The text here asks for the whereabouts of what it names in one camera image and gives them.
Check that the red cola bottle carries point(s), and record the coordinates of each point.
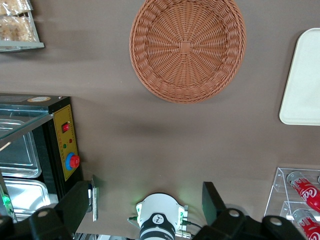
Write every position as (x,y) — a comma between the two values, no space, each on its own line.
(310,225)
(307,192)

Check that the stainless steel warmer pan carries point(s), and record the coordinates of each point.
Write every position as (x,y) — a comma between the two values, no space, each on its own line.
(25,197)
(17,155)

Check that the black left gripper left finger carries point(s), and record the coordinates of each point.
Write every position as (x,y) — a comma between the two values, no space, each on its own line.
(75,200)

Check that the beige rectangular tray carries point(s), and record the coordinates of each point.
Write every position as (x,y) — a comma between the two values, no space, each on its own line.
(305,87)

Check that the tray of packaged snacks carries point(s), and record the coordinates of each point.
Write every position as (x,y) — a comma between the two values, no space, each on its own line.
(22,45)

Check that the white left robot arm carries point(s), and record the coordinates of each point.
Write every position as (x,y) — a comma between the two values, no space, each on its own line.
(160,207)

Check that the black food warmer cabinet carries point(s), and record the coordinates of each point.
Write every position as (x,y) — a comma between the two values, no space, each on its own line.
(60,120)

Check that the round brown wicker basket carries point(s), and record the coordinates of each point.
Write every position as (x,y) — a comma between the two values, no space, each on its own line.
(187,47)

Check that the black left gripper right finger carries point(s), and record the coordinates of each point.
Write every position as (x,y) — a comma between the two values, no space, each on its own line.
(212,205)

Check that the clear bag of bread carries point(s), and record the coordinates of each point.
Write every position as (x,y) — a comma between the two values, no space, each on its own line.
(12,6)
(15,28)

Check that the clear acrylic bottle rack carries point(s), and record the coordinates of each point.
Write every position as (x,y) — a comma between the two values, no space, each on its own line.
(277,185)

